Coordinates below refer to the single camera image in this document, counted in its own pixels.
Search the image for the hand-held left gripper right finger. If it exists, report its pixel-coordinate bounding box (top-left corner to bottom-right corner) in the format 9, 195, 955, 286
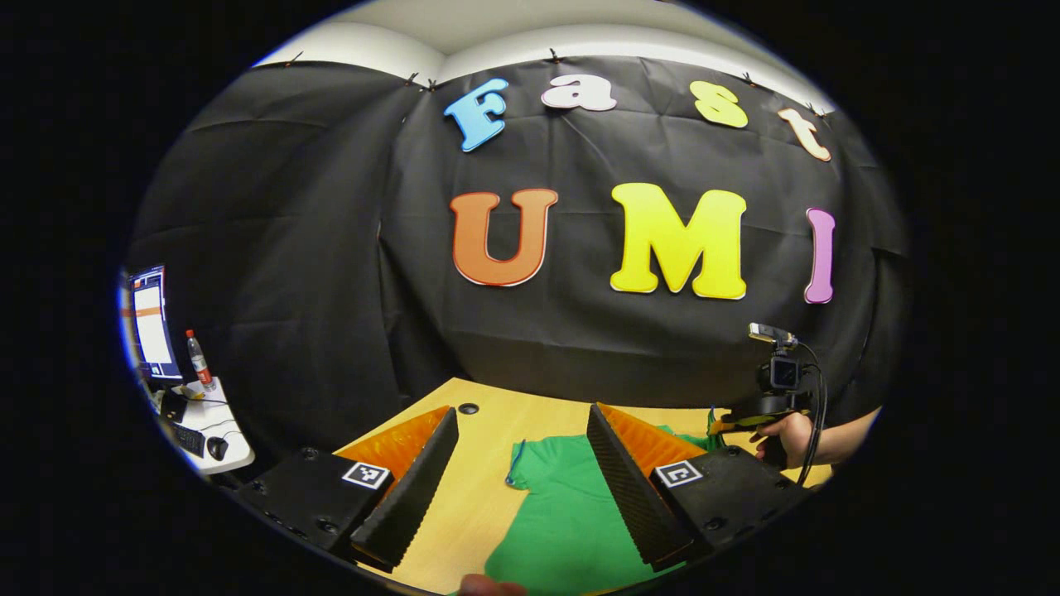
585, 402, 817, 574

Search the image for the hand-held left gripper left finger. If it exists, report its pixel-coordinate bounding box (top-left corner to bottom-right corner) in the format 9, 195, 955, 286
234, 404, 461, 574

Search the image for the green T-shirt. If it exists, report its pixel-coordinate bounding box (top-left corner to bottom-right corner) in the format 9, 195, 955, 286
484, 426, 730, 596

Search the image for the black backdrop cloth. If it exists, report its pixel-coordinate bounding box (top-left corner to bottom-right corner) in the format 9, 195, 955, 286
124, 54, 912, 489

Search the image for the white side desk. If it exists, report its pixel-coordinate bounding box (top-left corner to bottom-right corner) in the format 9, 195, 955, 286
149, 377, 256, 477

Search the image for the black keyboard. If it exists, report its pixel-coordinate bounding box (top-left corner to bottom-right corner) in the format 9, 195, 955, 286
170, 422, 206, 459

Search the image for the clear bottle with red label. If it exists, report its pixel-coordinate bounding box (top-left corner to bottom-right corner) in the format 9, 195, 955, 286
185, 329, 216, 392

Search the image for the computer monitor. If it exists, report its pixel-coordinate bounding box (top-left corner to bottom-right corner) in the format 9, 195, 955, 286
124, 263, 185, 383

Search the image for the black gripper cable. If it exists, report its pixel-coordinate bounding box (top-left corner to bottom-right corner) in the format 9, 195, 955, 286
791, 341, 829, 488

